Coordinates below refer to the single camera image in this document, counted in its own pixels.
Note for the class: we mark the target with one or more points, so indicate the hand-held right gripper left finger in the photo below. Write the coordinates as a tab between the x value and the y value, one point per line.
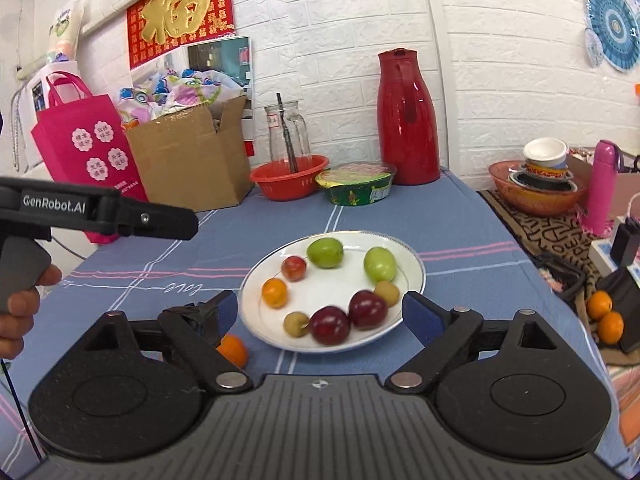
226	310

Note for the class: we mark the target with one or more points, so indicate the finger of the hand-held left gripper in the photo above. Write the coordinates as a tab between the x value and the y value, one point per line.
165	221

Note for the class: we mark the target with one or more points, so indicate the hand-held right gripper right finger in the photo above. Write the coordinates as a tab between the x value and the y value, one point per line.
422	317

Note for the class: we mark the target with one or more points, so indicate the orange tangerine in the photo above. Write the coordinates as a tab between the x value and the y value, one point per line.
611	328
599	306
235	351

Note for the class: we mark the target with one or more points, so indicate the brown longan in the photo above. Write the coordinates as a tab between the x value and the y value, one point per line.
387	292
295	323

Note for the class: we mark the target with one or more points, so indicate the yellow-orange kumquat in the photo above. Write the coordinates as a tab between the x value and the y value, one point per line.
274	293

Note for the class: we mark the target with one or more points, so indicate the dark purple plum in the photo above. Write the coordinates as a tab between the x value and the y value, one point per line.
329	325
367	309

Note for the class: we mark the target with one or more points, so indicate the large green jujube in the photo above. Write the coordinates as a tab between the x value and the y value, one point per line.
380	264

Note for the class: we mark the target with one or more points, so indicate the small red plum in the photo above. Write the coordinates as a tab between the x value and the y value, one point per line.
293	267

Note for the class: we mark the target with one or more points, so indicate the white plate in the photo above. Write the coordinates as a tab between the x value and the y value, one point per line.
330	285

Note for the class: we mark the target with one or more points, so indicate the small green jujube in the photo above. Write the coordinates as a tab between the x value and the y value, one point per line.
325	252

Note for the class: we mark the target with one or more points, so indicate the person's left hand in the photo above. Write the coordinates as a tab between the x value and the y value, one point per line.
20	310

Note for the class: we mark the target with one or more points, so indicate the blue plaid tablecloth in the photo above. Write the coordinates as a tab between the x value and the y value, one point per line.
450	270

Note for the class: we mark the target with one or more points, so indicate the large cardboard box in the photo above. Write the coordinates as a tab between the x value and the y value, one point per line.
185	160

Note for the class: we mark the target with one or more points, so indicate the pink tote bag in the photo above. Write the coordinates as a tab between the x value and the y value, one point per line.
85	150

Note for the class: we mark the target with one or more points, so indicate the white water purifier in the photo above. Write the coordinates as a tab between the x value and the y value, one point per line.
37	92

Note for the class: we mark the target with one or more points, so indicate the red plastic basket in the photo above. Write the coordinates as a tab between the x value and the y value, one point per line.
285	186

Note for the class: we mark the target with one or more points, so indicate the floral cloth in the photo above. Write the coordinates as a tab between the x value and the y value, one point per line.
185	90

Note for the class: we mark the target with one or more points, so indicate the green instant noodle bowl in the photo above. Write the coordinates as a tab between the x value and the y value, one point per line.
357	192

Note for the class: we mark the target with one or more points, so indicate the brown patterned cloth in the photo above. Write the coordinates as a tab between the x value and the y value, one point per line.
545	240

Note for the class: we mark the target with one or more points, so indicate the metal utensil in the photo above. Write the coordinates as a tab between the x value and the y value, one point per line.
289	145

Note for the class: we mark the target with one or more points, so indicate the glass pitcher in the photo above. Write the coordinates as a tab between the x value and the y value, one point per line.
301	145

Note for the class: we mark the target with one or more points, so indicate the orange plastic basin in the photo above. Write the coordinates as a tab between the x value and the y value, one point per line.
535	202

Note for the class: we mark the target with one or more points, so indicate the red thermos jug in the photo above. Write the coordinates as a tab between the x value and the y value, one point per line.
407	145

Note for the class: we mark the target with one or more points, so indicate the stack of patterned bowls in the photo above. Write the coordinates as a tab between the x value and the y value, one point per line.
542	180

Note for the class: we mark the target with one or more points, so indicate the white power strip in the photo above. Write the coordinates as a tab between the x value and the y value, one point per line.
602	255

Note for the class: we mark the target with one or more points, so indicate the black box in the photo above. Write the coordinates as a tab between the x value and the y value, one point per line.
627	305

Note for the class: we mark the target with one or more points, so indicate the black power adapter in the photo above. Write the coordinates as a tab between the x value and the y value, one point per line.
625	245

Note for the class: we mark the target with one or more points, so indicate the pink thermos bottle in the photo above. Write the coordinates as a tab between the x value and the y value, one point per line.
602	190

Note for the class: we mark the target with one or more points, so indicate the small cardboard box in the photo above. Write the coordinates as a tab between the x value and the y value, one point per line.
627	185

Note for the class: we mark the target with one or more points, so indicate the blue patterned paper fan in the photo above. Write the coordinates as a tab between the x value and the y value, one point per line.
612	25

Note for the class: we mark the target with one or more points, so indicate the photo wall poster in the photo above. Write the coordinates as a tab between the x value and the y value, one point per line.
225	57

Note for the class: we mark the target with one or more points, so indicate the red wall calendar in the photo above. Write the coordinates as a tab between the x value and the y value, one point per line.
175	10

